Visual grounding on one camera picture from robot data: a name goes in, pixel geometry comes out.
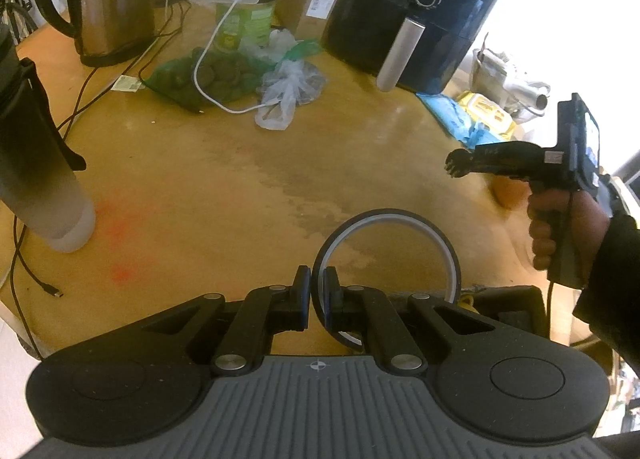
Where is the black cable with plug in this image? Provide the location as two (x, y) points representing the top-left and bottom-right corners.
(10, 216), (65, 298)

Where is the black air fryer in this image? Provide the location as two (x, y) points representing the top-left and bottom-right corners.
(322, 0), (503, 94)

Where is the steel electric kettle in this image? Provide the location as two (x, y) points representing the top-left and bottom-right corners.
(32, 0), (158, 67)

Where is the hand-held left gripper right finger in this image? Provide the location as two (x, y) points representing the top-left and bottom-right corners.
(321, 266), (493, 376)

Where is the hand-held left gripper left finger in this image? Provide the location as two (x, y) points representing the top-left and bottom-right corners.
(142, 265), (311, 376)

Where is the yellow wipes pack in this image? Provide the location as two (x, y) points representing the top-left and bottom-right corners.
(455, 92), (518, 137)

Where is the amber tape ring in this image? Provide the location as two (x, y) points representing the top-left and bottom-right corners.
(310, 209), (459, 356)

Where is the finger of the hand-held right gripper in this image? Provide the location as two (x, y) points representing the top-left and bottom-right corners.
(470, 142), (546, 176)

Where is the person's right hand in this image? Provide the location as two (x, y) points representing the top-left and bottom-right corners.
(527, 188), (611, 270)

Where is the white charging cable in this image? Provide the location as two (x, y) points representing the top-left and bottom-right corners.
(194, 0), (273, 115)

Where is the silver metal tube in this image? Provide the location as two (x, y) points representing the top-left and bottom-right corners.
(502, 79), (551, 112)

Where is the dark gradient tumbler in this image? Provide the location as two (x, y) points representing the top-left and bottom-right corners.
(0, 24), (97, 254)

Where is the green canister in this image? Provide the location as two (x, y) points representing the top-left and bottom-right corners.
(216, 0), (280, 50)

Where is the green bag of dark discs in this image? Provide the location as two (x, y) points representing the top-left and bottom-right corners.
(142, 46), (266, 107)

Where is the clear plastic bag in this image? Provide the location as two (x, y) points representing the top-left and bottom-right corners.
(255, 29), (328, 131)

